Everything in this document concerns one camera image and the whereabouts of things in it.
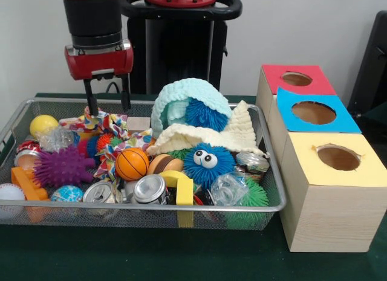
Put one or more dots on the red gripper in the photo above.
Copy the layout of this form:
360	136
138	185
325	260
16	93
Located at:
100	63

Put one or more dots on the mint green waffle cloth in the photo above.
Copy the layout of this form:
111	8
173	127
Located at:
181	103

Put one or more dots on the purple spiky ball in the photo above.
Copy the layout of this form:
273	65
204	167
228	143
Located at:
62	167

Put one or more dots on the blue spiky ball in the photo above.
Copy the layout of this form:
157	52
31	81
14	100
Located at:
207	113

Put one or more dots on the cream yellow waffle cloth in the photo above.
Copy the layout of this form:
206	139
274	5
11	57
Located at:
239	133

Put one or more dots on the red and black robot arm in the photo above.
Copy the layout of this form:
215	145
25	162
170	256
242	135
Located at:
94	18

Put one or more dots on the wooden box with three holes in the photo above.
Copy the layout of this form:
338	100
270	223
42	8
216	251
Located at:
332	214

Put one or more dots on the wooden cube block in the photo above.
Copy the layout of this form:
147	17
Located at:
139	124

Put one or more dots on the yellow ball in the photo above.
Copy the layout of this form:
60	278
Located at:
43	125

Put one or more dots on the small orange basketball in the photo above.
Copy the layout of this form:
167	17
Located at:
132	164

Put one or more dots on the silver metal can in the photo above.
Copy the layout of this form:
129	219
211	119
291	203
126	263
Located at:
149	189

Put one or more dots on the globe print ball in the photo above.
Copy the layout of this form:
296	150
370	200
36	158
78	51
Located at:
66	193

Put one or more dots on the yellow plastic block toy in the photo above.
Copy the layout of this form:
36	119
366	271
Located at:
183	189

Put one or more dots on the blue fuzzy ball with eyes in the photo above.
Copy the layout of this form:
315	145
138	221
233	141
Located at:
208	171

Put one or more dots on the orange plastic block toy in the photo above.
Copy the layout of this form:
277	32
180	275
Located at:
27	191

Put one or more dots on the white baseball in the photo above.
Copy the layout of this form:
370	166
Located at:
9	193

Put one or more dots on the dark green table cloth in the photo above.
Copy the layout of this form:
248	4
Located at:
151	257

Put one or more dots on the green spiky ball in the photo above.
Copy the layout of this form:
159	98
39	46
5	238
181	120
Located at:
254	196

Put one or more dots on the black chair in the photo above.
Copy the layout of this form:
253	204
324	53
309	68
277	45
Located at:
372	63

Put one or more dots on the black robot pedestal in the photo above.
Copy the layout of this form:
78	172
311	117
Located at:
181	51

